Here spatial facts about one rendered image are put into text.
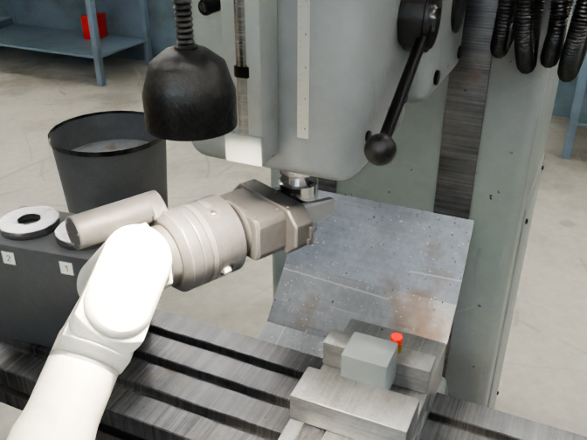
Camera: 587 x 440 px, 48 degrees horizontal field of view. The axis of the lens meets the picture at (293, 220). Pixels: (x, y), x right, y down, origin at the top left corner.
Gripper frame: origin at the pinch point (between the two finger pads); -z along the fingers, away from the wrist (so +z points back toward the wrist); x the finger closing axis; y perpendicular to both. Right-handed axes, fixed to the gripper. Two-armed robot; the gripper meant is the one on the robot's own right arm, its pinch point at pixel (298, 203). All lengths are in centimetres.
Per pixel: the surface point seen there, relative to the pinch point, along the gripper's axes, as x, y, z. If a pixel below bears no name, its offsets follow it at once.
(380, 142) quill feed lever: -16.0, -13.9, 4.4
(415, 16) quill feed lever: -10.1, -22.8, -6.1
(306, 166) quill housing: -8.1, -9.4, 6.2
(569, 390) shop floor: 15, 122, -138
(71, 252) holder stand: 30.6, 14.4, 17.2
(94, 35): 437, 81, -172
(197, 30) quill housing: 2.3, -21.6, 11.3
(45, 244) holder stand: 35.5, 14.4, 19.0
